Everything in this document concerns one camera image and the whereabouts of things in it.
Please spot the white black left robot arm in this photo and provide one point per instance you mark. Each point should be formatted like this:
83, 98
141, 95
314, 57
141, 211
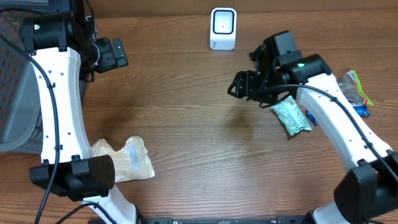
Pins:
62, 46

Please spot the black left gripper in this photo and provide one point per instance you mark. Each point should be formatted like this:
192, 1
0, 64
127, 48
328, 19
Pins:
111, 60

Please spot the dark grey plastic basket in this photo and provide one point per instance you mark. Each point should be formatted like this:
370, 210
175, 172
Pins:
21, 120

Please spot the beige clear plastic bag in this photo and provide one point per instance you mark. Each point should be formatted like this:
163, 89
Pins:
131, 162

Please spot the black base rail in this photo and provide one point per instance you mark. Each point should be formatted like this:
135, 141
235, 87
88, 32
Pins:
296, 219

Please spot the white barcode scanner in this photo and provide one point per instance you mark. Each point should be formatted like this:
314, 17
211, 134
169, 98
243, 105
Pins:
223, 28

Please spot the teal wet wipes pack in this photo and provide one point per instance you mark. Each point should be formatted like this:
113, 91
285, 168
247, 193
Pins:
291, 116

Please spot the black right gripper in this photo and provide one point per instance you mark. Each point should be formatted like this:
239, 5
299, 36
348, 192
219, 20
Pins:
244, 86

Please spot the green clear snack bag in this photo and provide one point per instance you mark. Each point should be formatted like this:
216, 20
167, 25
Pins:
350, 86

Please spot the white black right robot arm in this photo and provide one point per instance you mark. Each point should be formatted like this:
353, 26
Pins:
369, 187

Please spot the blue snack bar wrapper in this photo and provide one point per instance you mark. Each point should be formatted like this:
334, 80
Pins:
361, 110

